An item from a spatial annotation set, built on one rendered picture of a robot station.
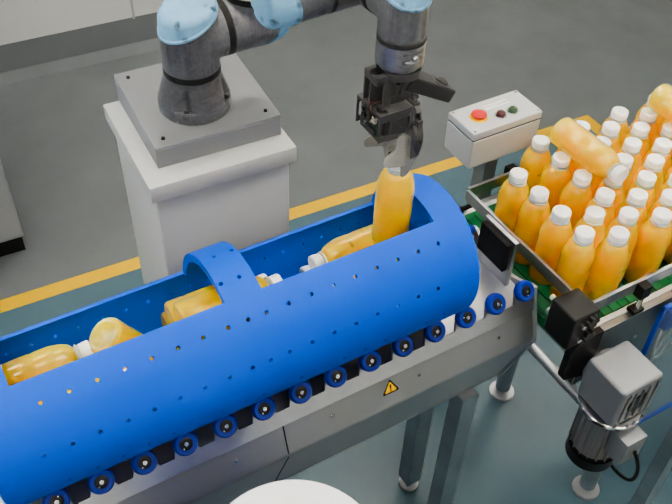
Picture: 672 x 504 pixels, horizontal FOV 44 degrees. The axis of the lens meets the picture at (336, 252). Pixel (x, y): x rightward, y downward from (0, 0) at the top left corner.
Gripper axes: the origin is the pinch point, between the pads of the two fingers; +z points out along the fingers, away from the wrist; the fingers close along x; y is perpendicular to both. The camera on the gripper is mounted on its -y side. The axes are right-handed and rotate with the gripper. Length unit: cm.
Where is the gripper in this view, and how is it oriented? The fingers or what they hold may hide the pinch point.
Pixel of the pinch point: (399, 160)
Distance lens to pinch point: 144.4
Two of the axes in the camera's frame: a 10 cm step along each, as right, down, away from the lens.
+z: -0.3, 7.0, 7.1
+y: -8.7, 3.4, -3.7
